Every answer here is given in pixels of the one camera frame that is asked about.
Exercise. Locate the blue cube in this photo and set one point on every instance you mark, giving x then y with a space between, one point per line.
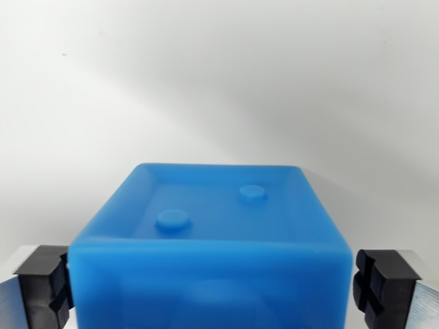
212 253

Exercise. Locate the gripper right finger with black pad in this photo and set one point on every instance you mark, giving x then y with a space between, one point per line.
394 284

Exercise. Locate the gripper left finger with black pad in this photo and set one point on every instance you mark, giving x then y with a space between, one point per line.
34 284

